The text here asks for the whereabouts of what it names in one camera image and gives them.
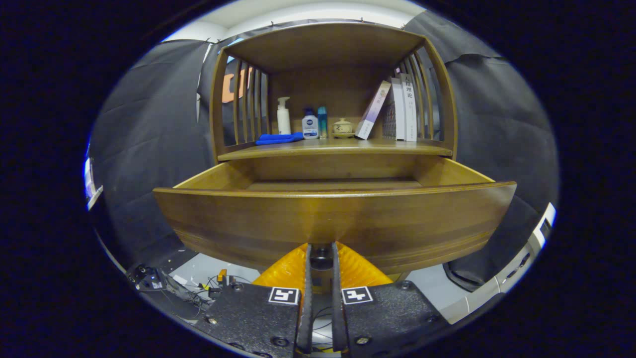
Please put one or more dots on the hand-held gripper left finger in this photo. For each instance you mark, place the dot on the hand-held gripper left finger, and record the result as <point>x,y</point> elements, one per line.
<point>307,298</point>

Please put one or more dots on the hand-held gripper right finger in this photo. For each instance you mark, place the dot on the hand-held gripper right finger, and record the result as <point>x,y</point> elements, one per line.
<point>336,308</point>

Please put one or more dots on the wooden drawer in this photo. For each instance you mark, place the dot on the wooden drawer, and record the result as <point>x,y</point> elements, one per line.
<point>323,219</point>

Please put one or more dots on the wooden countertop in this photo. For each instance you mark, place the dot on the wooden countertop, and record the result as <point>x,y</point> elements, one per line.
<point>348,145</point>

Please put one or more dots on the wooden cabinet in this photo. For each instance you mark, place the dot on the wooden cabinet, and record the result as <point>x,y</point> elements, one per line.
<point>323,44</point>

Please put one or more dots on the small orange connector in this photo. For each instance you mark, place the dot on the small orange connector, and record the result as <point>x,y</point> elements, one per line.
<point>222,276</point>

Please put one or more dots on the black electronic device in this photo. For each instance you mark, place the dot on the black electronic device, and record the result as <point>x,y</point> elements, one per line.
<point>146,279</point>

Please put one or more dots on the blue folded cloth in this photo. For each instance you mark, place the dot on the blue folded cloth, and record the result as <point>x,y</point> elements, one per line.
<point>278,138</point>

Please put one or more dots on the white bottle with blue cap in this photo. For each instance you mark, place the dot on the white bottle with blue cap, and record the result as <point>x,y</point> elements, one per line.
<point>310,127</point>

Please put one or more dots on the cream lidded tea cup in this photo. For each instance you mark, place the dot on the cream lidded tea cup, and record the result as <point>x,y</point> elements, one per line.
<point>343,128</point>

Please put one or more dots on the clear blue bottle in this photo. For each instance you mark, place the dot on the clear blue bottle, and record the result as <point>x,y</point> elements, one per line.
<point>322,124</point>

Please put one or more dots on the white pump bottle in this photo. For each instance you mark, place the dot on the white pump bottle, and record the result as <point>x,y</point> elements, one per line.
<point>283,122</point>

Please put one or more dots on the white equipment case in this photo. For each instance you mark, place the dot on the white equipment case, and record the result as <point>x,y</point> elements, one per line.
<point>516,263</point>

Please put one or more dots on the purple book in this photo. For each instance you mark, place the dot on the purple book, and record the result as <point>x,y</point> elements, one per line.
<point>372,112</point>

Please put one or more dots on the patterned cover book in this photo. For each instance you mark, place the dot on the patterned cover book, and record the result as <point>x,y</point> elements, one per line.
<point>397,114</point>

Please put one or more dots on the white book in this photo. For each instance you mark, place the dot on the white book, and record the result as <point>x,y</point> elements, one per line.
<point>410,114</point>

